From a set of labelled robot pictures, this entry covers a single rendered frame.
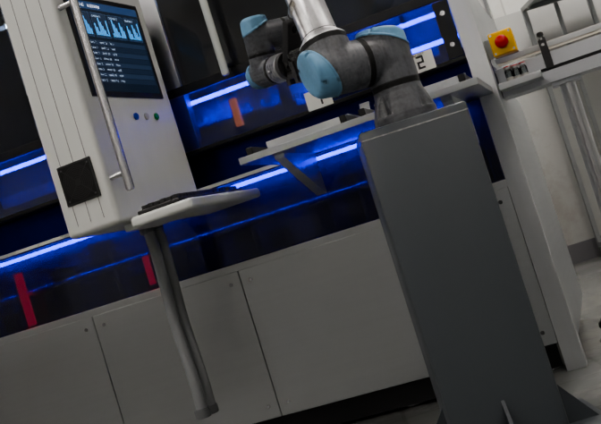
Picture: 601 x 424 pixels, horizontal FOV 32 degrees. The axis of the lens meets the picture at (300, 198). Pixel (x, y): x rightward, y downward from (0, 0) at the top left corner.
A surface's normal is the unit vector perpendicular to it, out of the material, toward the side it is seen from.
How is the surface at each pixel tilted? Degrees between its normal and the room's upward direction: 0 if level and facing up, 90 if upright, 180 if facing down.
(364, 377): 90
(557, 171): 90
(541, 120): 90
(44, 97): 90
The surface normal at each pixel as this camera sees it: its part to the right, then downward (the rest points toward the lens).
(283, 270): -0.28, 0.04
